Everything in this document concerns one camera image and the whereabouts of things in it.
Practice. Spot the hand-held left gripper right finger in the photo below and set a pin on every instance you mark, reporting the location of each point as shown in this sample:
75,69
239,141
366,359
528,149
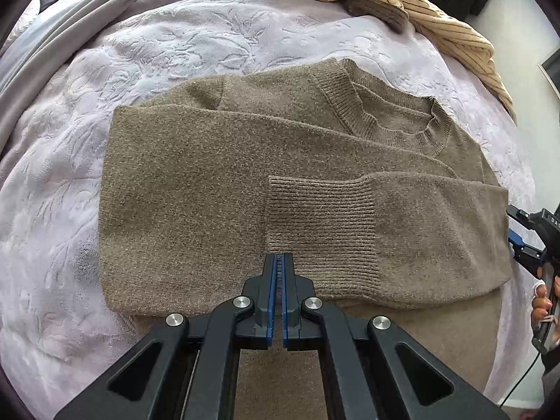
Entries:
286,280

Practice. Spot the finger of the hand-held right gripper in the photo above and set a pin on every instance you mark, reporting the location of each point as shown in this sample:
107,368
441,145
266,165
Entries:
523,251
518,215

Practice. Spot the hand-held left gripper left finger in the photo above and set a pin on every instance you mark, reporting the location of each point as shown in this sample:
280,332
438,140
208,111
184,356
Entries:
273,280

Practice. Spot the brown knit sweater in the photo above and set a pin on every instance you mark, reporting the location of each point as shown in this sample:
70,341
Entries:
197,192

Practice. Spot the person's right hand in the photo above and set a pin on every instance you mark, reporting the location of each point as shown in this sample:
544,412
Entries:
539,304

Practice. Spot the beige striped garment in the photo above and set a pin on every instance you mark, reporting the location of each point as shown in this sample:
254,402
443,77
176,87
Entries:
442,13

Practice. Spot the lilac embossed blanket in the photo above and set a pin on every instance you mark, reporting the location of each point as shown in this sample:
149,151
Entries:
183,39

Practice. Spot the grey bed sheet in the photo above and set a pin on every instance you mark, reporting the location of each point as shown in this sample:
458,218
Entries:
87,13

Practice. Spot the white picture frame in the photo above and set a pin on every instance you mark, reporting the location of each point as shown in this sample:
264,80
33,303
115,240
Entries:
550,70

